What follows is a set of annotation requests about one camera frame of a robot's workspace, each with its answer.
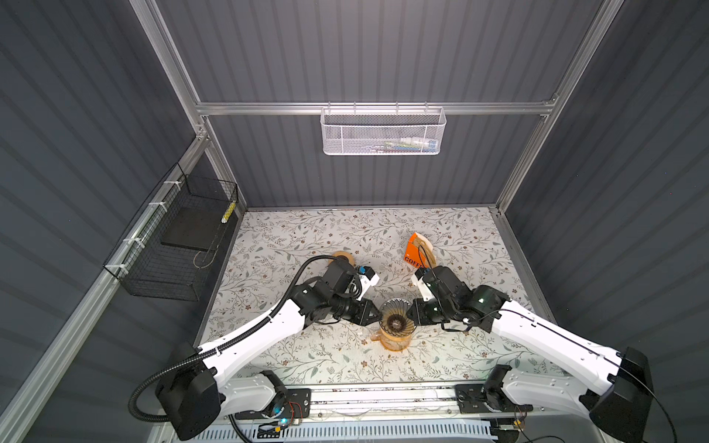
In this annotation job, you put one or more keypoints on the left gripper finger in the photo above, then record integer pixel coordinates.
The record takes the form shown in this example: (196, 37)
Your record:
(367, 308)
(367, 319)

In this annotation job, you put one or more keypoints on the yellow marker in black basket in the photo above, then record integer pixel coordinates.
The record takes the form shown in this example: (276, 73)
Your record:
(228, 212)

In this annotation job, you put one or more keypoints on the white wire wall basket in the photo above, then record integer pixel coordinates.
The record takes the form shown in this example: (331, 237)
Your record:
(350, 132)

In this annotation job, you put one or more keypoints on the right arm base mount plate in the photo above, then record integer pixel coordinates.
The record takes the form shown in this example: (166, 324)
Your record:
(476, 398)

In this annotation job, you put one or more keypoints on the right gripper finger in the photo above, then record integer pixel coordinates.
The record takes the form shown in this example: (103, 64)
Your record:
(419, 311)
(418, 321)

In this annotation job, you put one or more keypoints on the orange glass carafe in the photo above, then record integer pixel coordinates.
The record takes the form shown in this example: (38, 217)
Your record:
(393, 342)

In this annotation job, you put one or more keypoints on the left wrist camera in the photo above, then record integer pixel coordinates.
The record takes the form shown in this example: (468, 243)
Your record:
(367, 279)

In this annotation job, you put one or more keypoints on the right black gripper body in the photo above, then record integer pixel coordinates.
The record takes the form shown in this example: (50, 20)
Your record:
(446, 308)

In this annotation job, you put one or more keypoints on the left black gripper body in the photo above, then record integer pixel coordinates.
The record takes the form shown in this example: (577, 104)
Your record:
(336, 300)

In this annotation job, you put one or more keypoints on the black pad in side basket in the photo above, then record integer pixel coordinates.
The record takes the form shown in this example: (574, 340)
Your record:
(194, 229)

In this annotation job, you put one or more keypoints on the brown paper coffee filters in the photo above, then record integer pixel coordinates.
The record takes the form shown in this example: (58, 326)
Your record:
(425, 250)

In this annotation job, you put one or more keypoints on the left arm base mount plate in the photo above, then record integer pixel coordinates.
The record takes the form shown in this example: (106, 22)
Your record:
(291, 404)

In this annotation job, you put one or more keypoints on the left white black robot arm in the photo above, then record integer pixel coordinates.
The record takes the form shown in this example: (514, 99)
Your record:
(222, 358)

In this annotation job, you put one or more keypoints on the wooden dripper ring stand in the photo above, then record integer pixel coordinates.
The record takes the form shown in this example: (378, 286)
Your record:
(396, 324)

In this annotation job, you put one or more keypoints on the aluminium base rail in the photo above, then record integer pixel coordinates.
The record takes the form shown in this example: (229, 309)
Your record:
(382, 398)

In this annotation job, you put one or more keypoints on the black wire side basket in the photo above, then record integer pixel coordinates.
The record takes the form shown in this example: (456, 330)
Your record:
(146, 268)

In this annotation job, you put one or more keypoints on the pens in white basket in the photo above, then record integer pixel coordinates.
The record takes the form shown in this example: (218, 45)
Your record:
(421, 145)

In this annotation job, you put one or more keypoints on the orange coffee filter box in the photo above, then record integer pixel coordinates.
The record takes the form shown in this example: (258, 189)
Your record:
(411, 254)

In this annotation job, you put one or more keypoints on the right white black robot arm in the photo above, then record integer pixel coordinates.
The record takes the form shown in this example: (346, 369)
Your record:
(612, 389)

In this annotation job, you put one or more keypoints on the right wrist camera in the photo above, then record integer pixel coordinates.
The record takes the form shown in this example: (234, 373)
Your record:
(427, 283)

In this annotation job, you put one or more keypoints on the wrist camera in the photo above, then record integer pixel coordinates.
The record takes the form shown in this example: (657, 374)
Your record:
(367, 279)
(427, 283)

